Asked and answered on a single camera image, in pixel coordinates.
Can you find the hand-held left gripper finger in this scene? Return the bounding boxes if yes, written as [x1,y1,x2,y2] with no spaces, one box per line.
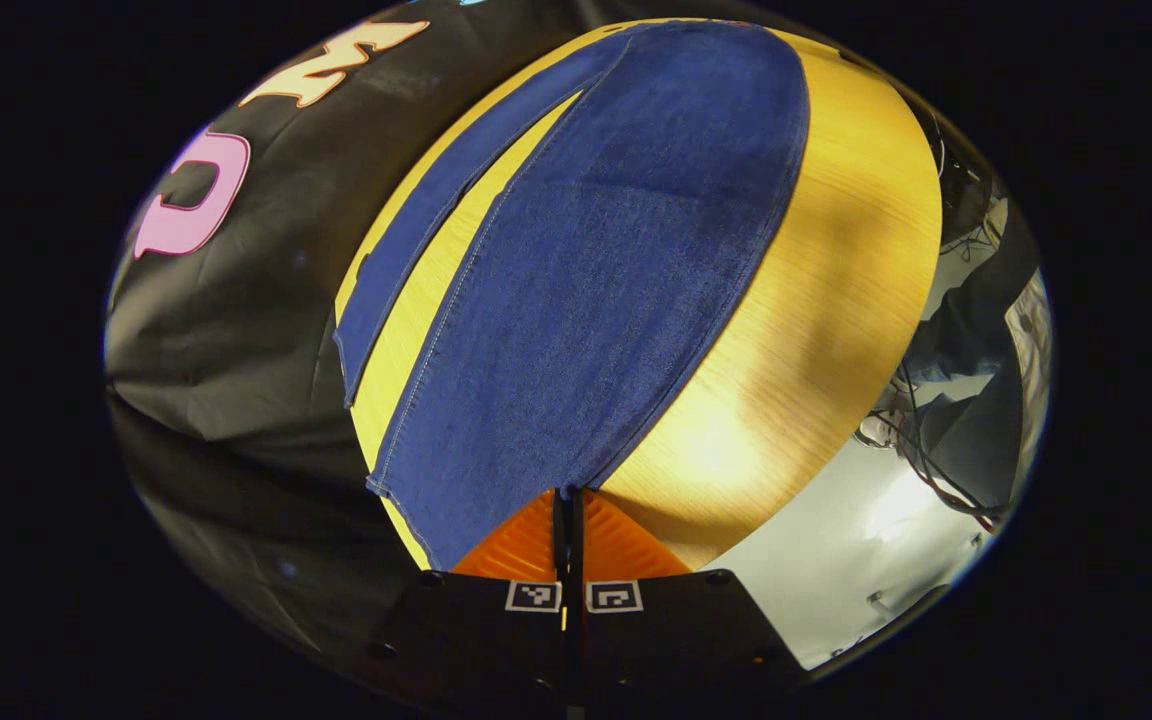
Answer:
[356,488,573,713]
[570,488,807,713]

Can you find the blue denim jeans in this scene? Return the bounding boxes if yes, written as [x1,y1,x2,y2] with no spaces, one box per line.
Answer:
[334,18,812,571]

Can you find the black backdrop cloth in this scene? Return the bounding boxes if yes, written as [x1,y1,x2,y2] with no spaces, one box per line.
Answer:
[104,0,637,681]

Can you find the person's leg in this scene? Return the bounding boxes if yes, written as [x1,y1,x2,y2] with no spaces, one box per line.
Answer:
[908,200,1029,386]

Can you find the bundle of black cables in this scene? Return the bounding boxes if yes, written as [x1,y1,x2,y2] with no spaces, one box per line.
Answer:
[871,370,1002,533]

